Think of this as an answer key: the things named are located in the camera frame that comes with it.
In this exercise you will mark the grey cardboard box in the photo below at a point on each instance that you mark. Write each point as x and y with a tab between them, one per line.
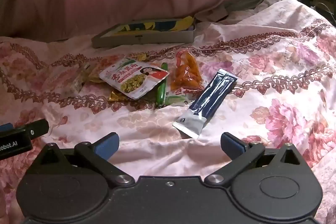
147	36

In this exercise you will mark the white snack packet red figure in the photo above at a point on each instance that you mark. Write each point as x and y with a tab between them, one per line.
134	78

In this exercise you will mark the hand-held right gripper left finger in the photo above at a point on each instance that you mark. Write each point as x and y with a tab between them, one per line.
109	144

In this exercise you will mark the orange snack packet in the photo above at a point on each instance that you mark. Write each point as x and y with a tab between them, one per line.
185	74

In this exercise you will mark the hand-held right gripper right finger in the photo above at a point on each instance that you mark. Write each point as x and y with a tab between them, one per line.
231	144

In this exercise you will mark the clear beige snack packet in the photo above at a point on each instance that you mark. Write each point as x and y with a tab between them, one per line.
74	85

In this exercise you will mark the gold snack packet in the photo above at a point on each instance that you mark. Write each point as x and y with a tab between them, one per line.
116	96

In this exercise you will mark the dark blue sachet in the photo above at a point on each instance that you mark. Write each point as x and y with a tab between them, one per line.
210	94

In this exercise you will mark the green sausage stick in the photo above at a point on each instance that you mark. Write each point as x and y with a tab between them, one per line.
161	88

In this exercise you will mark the green snack packet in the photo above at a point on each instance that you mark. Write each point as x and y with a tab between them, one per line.
177	100

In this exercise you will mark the yellow candy wrapper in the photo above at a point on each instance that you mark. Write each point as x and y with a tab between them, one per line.
141	57

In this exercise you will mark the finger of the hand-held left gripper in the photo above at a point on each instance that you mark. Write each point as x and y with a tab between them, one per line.
38	129

